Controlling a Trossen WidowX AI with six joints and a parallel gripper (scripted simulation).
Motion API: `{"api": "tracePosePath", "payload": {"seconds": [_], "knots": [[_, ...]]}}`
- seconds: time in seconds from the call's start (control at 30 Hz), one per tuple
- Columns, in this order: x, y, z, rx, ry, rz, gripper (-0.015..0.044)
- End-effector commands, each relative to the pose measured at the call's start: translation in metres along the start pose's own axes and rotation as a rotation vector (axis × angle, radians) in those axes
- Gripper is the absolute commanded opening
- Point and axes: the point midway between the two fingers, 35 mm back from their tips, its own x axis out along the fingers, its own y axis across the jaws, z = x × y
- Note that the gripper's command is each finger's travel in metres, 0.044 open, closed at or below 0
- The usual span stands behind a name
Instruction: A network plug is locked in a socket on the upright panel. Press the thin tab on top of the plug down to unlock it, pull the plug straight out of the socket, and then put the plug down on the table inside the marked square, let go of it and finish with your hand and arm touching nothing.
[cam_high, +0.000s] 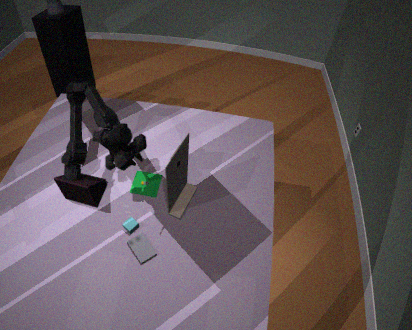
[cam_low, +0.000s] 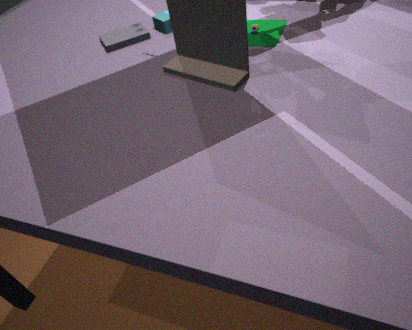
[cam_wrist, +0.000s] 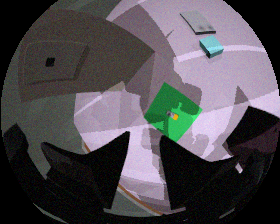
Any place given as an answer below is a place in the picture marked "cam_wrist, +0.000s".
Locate green square marking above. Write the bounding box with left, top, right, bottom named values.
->
left=142, top=82, right=202, bottom=142

